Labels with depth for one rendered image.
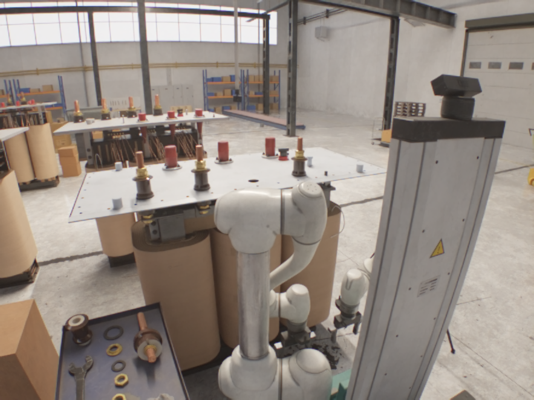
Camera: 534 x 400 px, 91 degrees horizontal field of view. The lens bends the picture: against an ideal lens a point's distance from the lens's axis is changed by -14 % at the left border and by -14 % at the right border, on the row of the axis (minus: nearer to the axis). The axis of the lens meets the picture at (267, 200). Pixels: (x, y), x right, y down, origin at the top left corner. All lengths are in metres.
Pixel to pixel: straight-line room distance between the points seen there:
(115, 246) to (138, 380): 2.26
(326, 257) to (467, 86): 1.50
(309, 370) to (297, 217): 0.52
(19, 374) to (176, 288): 0.79
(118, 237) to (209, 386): 1.77
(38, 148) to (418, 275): 6.81
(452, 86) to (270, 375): 0.97
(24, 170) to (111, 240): 4.17
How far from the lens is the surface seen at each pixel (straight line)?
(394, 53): 14.40
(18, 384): 1.65
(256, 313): 0.97
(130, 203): 1.40
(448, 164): 0.75
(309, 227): 0.86
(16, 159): 7.20
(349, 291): 1.42
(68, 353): 1.47
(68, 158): 7.83
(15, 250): 3.58
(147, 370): 1.29
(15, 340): 1.58
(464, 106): 0.75
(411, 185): 0.67
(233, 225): 0.84
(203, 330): 1.93
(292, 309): 1.29
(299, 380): 1.10
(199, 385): 2.30
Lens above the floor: 1.84
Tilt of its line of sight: 21 degrees down
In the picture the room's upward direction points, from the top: straight up
